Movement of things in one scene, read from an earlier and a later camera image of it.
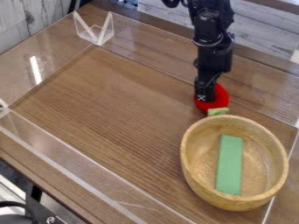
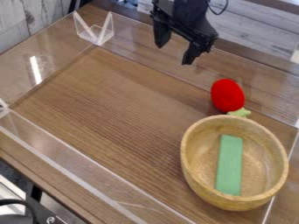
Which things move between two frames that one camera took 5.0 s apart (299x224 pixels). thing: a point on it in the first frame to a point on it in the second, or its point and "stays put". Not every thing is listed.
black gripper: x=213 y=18 to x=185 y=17
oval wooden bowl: x=266 y=161 stays put
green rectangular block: x=230 y=163 stays put
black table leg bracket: x=38 y=213 stays put
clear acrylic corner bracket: x=97 y=33 stays put
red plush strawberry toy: x=216 y=107 to x=229 y=97
